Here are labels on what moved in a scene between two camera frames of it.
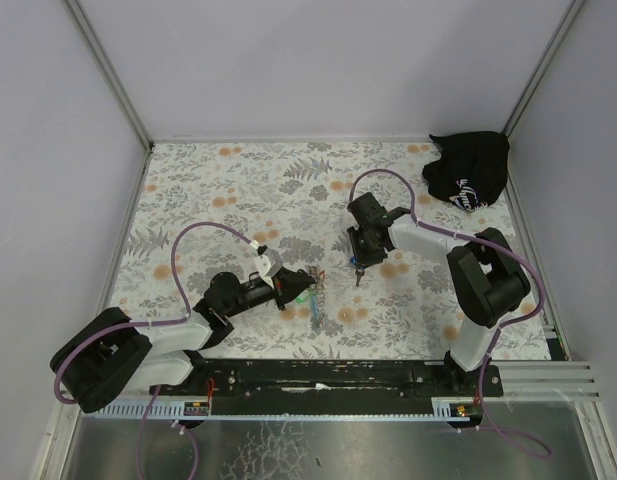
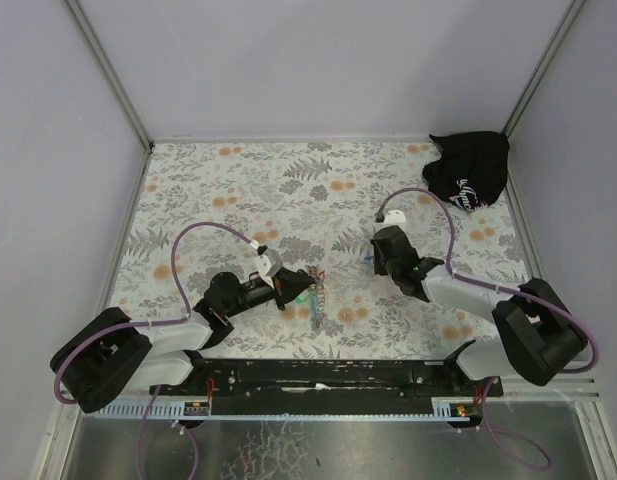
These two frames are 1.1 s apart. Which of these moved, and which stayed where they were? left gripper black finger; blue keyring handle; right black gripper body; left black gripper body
Moved: right black gripper body
Stayed: blue keyring handle; left gripper black finger; left black gripper body
